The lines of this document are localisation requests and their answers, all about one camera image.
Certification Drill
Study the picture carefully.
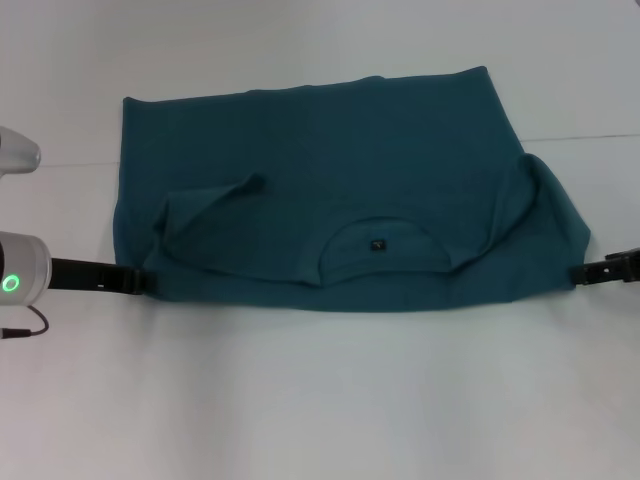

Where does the left arm connector with cable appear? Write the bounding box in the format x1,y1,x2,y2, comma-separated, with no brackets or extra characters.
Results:
0,305,50,341

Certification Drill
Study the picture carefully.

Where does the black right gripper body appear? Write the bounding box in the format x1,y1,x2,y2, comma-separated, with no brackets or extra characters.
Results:
603,248,640,285

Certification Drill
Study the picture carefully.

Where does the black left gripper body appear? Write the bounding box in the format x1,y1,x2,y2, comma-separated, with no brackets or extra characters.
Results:
48,256,140,295

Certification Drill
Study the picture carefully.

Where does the blue shirt with FREE print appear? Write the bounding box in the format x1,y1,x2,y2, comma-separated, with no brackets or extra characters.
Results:
113,63,593,314

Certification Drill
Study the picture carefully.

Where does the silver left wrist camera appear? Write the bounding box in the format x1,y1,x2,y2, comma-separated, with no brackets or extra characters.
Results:
0,125,42,176

